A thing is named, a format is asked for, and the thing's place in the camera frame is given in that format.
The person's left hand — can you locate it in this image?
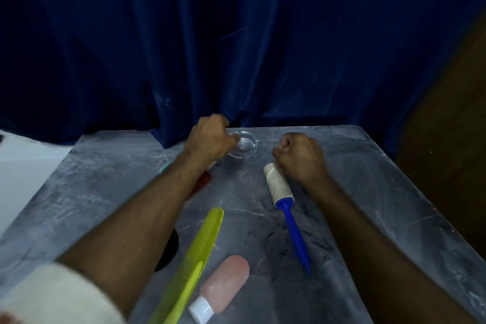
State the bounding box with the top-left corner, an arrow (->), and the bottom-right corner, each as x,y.
185,114 -> 242,164

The person's right hand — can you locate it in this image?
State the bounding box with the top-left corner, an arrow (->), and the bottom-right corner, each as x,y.
272,132 -> 329,186

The blue-handled white lint roller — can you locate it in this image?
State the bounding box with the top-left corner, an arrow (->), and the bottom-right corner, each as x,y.
264,162 -> 313,276

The person's left forearm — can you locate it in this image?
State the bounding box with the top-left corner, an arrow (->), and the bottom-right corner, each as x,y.
56,151 -> 218,317

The person's right forearm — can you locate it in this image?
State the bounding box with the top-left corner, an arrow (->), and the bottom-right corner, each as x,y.
304,173 -> 478,324

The clear glass dish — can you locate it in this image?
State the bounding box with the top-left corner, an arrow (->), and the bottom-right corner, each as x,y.
227,129 -> 260,159

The red object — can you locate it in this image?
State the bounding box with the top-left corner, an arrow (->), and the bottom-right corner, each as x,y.
190,170 -> 212,196

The dark blue curtain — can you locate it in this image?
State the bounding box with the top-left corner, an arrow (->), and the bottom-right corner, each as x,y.
0,0 -> 486,161

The yellow-green plastic comb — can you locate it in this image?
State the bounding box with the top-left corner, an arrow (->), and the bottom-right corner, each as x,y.
148,207 -> 225,324

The black round object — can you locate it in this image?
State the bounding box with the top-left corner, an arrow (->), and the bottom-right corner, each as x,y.
154,228 -> 180,273

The pink bottle with white cap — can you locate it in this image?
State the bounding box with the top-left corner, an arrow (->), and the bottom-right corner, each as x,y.
189,255 -> 251,324

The brown wooden panel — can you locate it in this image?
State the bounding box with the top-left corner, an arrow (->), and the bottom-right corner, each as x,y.
395,9 -> 486,260

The white side surface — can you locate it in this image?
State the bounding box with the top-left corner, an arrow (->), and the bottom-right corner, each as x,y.
0,129 -> 73,237

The white sleeve cuff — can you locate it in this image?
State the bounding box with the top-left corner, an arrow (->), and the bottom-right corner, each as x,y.
0,262 -> 127,324

